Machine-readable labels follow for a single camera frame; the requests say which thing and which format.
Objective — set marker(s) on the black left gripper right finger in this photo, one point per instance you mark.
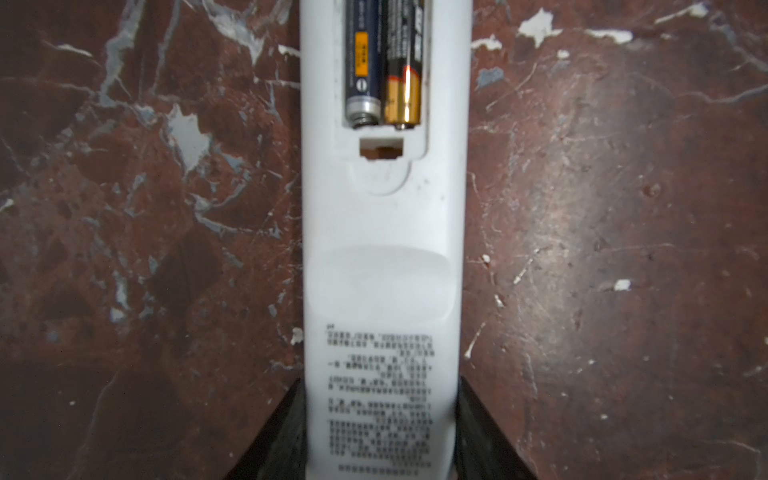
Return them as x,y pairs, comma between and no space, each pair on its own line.
482,450

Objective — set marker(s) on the black gold battery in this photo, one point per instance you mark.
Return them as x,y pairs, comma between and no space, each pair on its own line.
404,32
363,70

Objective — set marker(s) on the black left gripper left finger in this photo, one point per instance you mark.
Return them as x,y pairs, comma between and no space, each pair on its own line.
280,449

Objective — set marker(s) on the white remote control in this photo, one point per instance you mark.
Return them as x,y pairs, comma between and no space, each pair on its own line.
383,216

